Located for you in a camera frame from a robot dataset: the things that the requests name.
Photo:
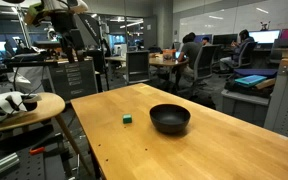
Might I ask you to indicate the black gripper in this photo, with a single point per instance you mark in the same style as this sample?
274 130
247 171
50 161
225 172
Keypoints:
65 25

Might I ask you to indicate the small green block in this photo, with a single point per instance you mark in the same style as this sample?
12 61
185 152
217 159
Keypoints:
127 118

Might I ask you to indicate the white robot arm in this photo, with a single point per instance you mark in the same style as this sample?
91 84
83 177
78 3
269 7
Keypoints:
45 8

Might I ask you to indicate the black bowl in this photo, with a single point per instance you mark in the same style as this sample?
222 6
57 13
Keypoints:
169 118

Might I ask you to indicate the black cabinet with labels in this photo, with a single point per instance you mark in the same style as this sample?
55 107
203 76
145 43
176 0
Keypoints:
73 80

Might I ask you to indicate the round wooden side table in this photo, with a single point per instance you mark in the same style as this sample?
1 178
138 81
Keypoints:
50 106

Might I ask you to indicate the round wooden meeting table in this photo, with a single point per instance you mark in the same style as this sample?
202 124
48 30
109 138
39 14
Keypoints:
157 61

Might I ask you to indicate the white cloth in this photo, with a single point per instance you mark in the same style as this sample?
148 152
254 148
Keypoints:
12 103

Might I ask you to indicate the orange box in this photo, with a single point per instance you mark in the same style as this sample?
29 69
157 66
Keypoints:
168 54

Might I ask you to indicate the person in grey shirt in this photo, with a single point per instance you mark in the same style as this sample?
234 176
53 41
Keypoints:
190 50

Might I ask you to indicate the aluminium extrusion bar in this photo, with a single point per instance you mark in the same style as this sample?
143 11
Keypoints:
9 162

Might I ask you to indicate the grey office chair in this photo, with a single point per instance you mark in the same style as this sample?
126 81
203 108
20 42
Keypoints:
201 70

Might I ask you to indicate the dark computer monitor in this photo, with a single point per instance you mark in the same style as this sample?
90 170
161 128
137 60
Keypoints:
225 39

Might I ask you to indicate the seated person at monitors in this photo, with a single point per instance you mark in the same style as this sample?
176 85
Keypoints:
227 63

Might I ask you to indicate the dark office chair right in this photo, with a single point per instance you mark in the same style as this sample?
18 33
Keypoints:
245 56

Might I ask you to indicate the teal tablet case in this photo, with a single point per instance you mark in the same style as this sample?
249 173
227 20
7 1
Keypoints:
249 81

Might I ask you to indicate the grey storage bin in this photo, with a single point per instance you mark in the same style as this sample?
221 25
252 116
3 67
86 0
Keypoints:
252 109

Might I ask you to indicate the bright computer monitor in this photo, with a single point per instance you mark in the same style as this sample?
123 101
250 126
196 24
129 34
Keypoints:
262 37

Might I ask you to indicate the orange handled tool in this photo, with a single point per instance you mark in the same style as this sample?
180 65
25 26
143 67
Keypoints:
36 151

